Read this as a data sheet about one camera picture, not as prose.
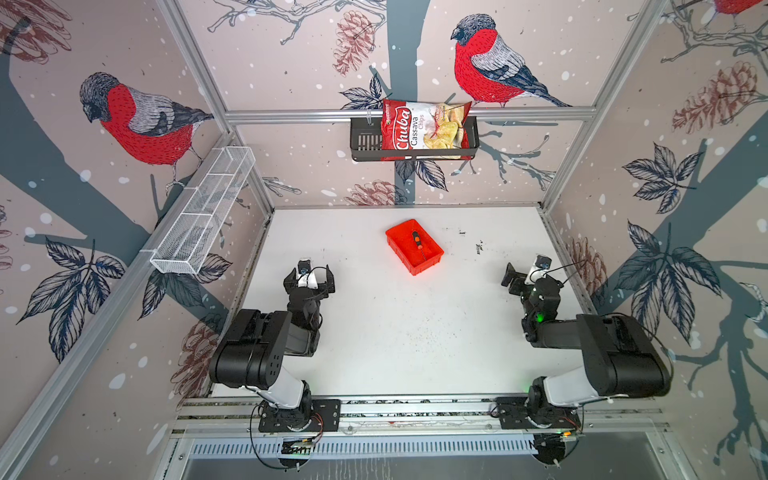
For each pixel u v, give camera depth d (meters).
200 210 0.78
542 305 0.70
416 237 1.08
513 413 0.73
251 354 0.44
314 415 0.73
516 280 0.83
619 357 0.45
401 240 1.07
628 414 0.74
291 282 0.81
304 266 0.76
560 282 0.74
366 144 0.95
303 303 0.70
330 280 0.85
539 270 0.78
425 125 0.88
